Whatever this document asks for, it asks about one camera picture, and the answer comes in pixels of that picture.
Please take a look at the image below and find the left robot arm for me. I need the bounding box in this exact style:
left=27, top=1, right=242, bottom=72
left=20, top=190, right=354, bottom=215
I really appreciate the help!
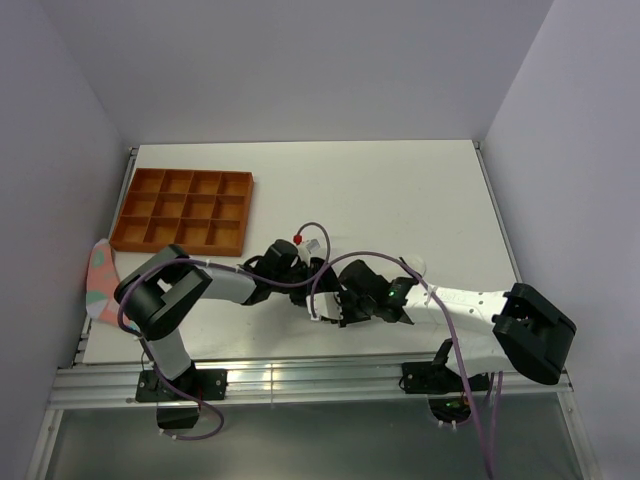
left=114, top=240, right=315, bottom=399

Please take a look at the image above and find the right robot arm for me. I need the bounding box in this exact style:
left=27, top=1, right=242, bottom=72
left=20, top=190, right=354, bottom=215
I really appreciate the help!
left=338, top=260, right=577, bottom=392

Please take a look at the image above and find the orange compartment tray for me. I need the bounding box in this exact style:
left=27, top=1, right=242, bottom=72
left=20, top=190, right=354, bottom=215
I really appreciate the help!
left=110, top=168, right=254, bottom=257

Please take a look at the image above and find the pink patterned sock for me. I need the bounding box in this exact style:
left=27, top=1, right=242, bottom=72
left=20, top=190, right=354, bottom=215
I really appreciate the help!
left=85, top=239, right=120, bottom=327

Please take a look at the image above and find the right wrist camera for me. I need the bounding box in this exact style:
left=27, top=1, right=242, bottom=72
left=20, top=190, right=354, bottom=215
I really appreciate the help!
left=306, top=292, right=343, bottom=322

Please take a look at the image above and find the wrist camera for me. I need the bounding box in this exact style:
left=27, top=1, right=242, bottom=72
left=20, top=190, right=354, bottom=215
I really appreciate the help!
left=293, top=233, right=321, bottom=257
left=306, top=292, right=343, bottom=322

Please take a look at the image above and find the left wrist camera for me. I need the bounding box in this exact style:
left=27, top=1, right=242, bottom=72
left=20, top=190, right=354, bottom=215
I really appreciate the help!
left=293, top=233, right=321, bottom=257

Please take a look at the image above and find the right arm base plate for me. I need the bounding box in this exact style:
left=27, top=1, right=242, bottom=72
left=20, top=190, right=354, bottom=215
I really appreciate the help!
left=399, top=362, right=464, bottom=395

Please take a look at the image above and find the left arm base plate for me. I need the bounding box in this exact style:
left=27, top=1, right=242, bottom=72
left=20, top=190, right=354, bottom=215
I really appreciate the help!
left=135, top=369, right=227, bottom=403

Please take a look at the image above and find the black cable clamp block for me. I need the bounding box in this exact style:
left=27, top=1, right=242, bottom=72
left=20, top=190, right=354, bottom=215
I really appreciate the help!
left=156, top=407, right=200, bottom=431

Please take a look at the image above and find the aluminium rail frame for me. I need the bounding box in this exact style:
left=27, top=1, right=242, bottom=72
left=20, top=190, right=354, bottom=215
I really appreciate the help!
left=26, top=140, right=602, bottom=479

